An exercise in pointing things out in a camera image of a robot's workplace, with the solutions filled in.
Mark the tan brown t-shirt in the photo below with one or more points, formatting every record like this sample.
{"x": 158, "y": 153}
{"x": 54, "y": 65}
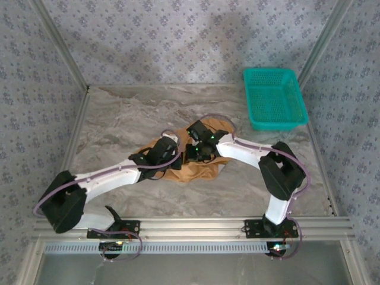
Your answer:
{"x": 196, "y": 173}

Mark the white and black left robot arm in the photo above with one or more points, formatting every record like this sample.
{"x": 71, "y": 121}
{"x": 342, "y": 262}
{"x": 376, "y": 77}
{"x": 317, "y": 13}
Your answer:
{"x": 112, "y": 178}

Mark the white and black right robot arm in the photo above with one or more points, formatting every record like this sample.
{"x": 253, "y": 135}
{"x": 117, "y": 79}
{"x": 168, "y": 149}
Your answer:
{"x": 243, "y": 150}

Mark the black controller board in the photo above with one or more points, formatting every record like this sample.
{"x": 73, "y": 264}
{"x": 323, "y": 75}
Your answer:
{"x": 274, "y": 252}
{"x": 111, "y": 246}

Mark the teal plastic mesh basket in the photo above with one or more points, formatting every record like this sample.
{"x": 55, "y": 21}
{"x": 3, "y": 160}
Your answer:
{"x": 276, "y": 101}

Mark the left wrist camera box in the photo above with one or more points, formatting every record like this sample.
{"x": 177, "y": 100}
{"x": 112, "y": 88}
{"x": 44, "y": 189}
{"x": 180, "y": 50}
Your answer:
{"x": 161, "y": 150}

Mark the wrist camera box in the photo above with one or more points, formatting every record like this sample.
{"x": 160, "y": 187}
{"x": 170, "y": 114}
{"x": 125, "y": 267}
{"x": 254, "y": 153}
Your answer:
{"x": 197, "y": 129}
{"x": 161, "y": 150}

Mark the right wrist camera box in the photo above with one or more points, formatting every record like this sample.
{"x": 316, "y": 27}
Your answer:
{"x": 197, "y": 129}

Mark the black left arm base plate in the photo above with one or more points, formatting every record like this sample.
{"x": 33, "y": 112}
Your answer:
{"x": 124, "y": 225}

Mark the aluminium extrusion mounting rail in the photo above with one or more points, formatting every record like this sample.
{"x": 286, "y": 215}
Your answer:
{"x": 193, "y": 230}

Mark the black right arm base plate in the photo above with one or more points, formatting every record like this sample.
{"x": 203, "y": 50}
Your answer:
{"x": 252, "y": 233}

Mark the aluminium frame leg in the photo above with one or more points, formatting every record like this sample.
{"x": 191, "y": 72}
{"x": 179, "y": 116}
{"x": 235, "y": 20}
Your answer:
{"x": 353, "y": 264}
{"x": 29, "y": 264}

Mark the aluminium frame post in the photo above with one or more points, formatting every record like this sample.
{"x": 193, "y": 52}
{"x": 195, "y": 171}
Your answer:
{"x": 61, "y": 41}
{"x": 323, "y": 41}

